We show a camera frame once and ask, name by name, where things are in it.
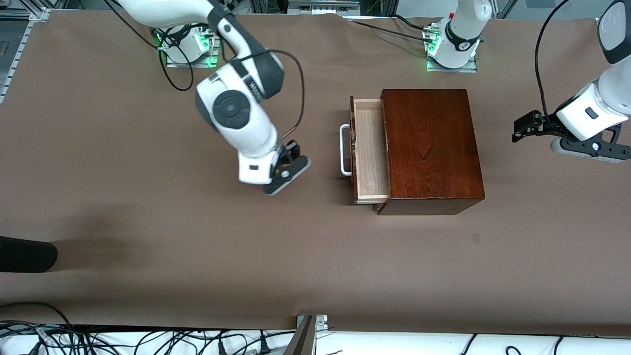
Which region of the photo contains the white drawer handle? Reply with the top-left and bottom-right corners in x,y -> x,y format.
340,124 -> 353,177

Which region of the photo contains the wooden drawer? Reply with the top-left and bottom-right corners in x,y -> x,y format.
350,96 -> 391,205

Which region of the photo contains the dark wooden drawer cabinet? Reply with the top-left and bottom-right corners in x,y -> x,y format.
377,89 -> 486,216

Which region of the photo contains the table cover sheet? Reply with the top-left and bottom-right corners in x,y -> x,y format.
0,10 -> 631,337

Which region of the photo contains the black cylinder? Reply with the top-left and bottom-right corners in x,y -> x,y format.
0,236 -> 58,273

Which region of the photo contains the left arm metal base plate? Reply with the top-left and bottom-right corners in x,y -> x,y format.
425,22 -> 479,73

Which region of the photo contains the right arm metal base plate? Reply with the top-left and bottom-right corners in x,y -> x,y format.
165,25 -> 219,69

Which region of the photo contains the aluminium frame with electronics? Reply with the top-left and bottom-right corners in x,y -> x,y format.
249,0 -> 395,16

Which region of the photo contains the black cable lying on table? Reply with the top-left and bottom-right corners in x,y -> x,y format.
345,15 -> 437,41

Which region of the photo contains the small metal bracket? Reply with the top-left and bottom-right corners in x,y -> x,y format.
296,314 -> 328,330

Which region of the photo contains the dark metal post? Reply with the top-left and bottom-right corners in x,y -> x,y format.
282,316 -> 317,355

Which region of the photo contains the aluminium table edge rail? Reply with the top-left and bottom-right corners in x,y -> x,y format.
0,6 -> 50,105

